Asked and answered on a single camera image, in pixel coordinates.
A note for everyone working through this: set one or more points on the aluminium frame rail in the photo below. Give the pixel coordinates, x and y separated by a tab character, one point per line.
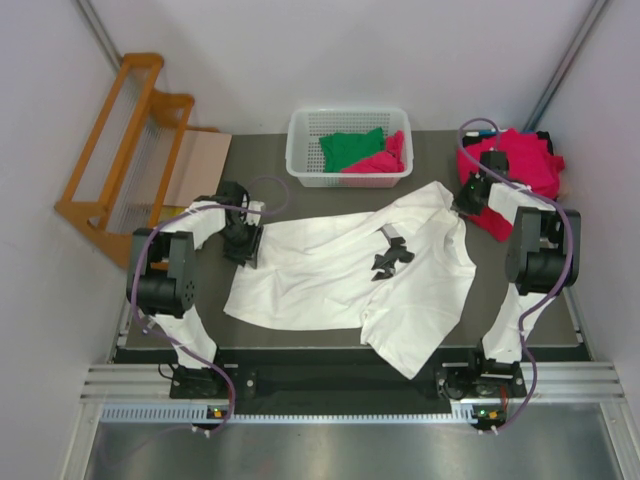
140	394

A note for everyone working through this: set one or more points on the brown cardboard sheet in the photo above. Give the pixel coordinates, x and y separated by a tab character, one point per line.
198	168

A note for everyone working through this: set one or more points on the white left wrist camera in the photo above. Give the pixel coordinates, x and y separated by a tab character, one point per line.
254	214

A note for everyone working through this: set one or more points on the black folded shirt under stack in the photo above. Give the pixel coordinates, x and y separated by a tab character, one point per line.
545	142

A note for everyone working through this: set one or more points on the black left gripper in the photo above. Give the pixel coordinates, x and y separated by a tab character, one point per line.
248	244

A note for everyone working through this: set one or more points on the green t-shirt in basket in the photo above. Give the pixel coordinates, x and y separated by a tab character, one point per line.
342	150

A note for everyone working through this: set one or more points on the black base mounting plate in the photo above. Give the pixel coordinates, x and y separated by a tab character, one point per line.
342	381

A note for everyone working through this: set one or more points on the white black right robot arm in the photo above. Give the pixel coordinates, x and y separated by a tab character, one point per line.
542	259

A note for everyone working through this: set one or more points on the pink t-shirt in basket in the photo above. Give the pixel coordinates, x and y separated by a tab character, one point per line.
379	156

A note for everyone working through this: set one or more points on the white t-shirt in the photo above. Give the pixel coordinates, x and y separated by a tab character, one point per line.
401	275

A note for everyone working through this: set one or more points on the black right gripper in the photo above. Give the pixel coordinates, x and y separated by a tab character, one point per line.
460	205

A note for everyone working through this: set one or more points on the white plastic laundry basket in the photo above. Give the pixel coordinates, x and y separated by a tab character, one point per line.
305	160

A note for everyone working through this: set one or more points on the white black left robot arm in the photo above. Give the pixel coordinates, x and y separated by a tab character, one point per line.
161	274

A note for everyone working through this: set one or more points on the orange wooden rack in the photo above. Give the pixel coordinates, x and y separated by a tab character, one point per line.
121	179

